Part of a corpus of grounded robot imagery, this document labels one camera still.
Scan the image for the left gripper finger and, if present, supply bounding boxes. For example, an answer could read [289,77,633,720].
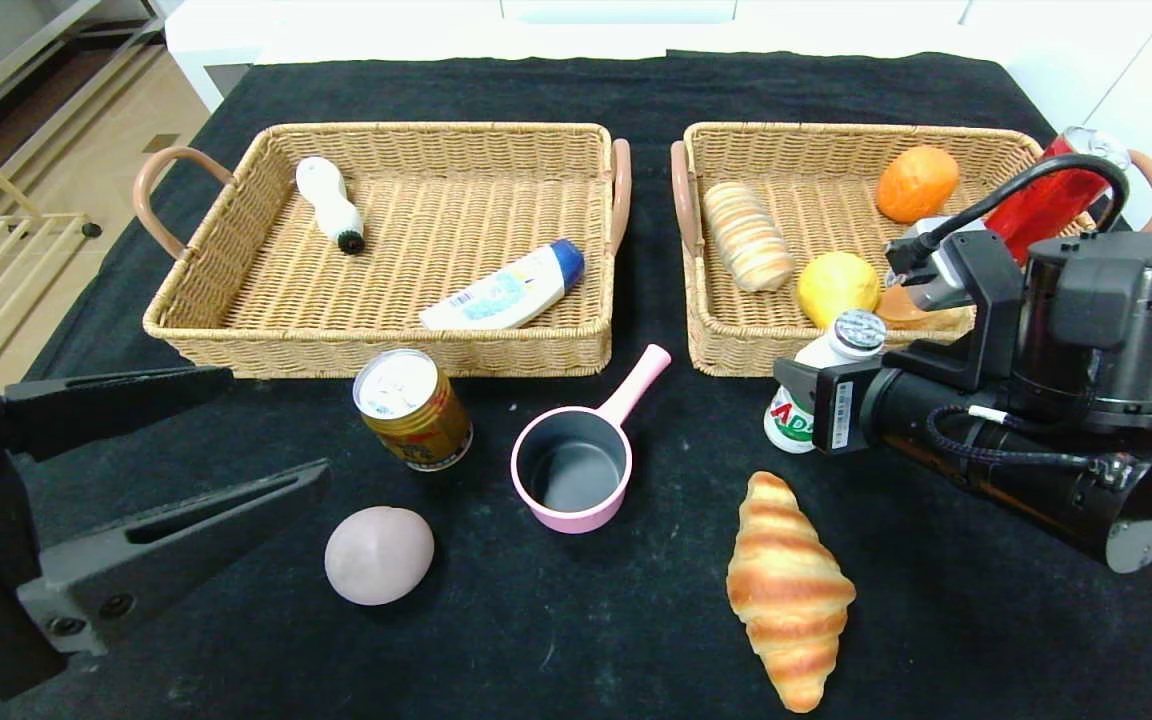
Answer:
[15,458,333,657]
[0,367,235,462]

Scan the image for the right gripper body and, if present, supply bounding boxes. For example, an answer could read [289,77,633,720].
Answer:
[812,356,952,477]

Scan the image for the white milk drink bottle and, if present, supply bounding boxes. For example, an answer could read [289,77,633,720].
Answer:
[764,309,889,455]

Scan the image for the striped croissant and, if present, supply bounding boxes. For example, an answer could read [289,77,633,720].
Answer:
[726,471,857,714]

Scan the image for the round orange bun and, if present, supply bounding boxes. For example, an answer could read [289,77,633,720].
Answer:
[875,146,961,224]

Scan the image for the pink saucepan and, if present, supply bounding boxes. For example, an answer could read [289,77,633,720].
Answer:
[510,344,673,535]

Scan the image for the yellow pear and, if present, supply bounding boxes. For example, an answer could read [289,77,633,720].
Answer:
[796,251,882,331]

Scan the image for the burger bun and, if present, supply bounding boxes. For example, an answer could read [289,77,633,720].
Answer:
[876,283,967,333]

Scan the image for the striped long bread roll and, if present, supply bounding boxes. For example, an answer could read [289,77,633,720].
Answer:
[702,182,797,294]

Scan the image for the light wooden rack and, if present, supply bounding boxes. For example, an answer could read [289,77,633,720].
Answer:
[0,115,104,386]

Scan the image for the pale pink egg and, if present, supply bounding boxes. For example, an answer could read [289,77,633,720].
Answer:
[324,506,435,607]

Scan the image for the black tablecloth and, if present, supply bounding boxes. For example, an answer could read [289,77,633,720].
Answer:
[0,50,1152,720]

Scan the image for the tall red drink can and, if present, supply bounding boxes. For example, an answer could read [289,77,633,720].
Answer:
[984,126,1132,263]

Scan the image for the white roll-on bottle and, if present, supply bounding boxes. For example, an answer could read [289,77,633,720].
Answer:
[296,157,367,256]

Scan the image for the gold drink can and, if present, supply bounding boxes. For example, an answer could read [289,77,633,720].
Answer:
[352,348,474,473]

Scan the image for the white lotion bottle blue cap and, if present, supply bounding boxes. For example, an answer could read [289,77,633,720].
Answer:
[419,239,586,332]

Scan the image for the white table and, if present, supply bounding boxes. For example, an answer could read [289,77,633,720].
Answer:
[164,0,1152,111]

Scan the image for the black braided cable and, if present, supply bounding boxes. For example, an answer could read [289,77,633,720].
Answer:
[926,405,1102,473]

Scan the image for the wicker basket with handles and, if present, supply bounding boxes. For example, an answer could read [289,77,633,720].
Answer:
[671,122,1152,379]
[133,122,633,380]

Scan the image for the black camera cable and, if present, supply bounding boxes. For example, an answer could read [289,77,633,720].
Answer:
[911,153,1132,251]

